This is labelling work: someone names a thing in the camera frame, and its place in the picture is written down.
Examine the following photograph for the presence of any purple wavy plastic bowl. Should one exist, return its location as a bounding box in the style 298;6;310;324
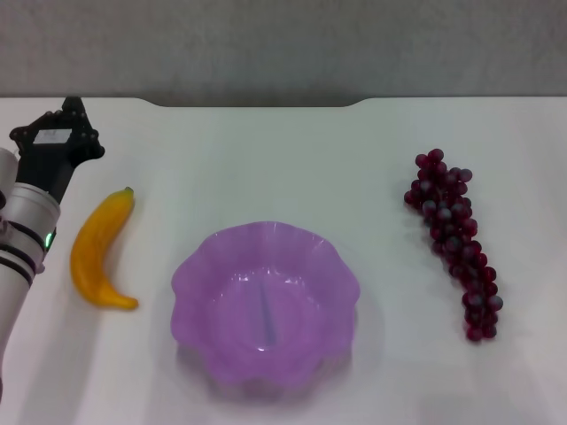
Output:
170;220;362;391

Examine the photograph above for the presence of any dark red grape bunch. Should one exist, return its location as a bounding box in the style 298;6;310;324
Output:
402;148;505;343

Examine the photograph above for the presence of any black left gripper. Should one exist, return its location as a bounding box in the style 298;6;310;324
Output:
9;96;106;207

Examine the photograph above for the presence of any yellow banana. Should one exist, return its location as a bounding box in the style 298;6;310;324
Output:
69;186;140;311

